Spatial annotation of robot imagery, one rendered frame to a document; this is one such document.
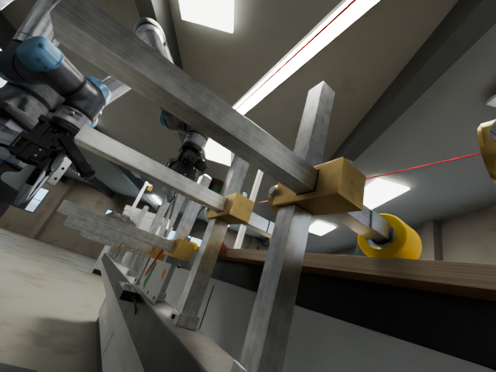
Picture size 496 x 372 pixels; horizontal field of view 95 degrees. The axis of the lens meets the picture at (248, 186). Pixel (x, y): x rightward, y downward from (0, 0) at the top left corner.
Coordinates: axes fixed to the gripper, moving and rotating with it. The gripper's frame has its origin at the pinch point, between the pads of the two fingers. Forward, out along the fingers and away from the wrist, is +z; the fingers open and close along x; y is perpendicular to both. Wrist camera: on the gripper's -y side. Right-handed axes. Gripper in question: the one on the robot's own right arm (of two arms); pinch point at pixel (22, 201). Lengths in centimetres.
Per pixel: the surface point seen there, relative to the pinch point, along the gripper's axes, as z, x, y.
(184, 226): -9.1, -2.2, -37.3
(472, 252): -176, -64, -568
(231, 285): 3, 2, -58
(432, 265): -7, 58, -52
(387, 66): -253, -21, -181
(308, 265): -5, 37, -52
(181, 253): -0.9, 5.0, -37.4
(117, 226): -2.0, 1.5, -19.7
